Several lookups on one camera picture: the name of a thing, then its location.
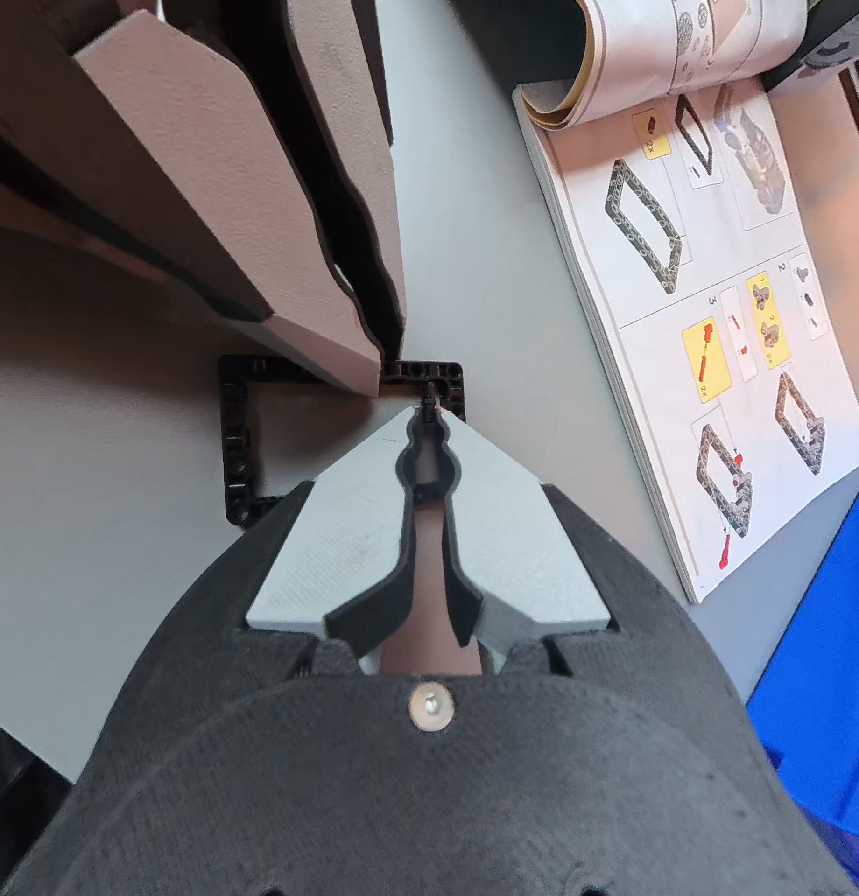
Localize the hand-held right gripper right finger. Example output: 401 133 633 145
433 407 613 674

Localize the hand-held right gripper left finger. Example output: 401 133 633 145
245 405 430 660

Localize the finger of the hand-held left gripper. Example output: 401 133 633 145
74 8 387 400
261 0 408 361

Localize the black rectangular lego frame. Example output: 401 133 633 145
218 356 467 527

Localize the lego instruction booklet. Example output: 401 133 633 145
512 0 859 604

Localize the lego set box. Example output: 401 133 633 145
447 0 859 95

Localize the blue plastic crate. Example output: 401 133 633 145
745 455 859 862

